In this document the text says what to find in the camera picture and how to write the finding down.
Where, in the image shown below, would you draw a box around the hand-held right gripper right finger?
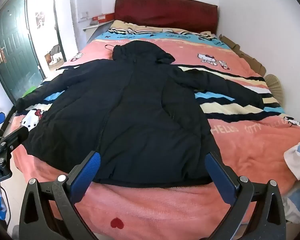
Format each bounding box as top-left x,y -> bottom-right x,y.
204,152 -> 287,240

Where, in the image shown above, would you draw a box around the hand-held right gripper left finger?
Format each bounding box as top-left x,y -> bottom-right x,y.
19,151 -> 102,240

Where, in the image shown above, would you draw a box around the black hooded jacket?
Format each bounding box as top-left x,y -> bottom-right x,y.
16,41 -> 265,188

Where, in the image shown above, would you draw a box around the pink cartoon printed blanket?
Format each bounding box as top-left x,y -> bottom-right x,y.
9,20 -> 300,240

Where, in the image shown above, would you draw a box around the green object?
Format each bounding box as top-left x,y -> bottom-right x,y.
21,85 -> 38,98

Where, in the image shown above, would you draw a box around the dark green door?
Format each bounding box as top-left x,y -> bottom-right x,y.
0,0 -> 46,101

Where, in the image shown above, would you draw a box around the white and blue cloth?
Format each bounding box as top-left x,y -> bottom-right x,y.
283,132 -> 300,224

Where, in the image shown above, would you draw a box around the woven hand fan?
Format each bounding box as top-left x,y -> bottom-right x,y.
265,74 -> 283,101

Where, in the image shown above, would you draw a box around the flattened brown cardboard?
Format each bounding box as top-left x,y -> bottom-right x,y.
219,34 -> 267,77

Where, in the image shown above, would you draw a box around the white bedside shelf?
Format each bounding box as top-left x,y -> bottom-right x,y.
83,20 -> 115,43

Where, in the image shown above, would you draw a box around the red flat box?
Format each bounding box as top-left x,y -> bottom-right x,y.
92,13 -> 115,21

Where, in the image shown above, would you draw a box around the dark red headboard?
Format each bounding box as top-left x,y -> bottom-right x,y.
114,0 -> 218,34

